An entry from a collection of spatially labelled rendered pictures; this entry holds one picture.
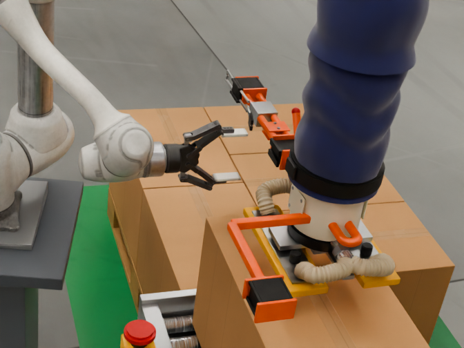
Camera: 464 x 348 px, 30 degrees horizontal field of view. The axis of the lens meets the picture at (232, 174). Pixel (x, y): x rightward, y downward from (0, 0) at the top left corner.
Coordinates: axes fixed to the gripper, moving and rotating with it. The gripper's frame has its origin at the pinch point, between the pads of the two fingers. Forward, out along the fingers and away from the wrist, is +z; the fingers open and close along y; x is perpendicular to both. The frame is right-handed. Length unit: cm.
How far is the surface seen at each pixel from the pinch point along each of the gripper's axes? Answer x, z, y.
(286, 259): 32.4, 3.0, 9.3
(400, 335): 49, 29, 22
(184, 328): -5, -7, 65
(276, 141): -1.8, 10.9, -2.4
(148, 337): 48, -34, 14
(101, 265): -101, -12, 119
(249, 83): -33.2, 13.6, -2.7
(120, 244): -111, -2, 117
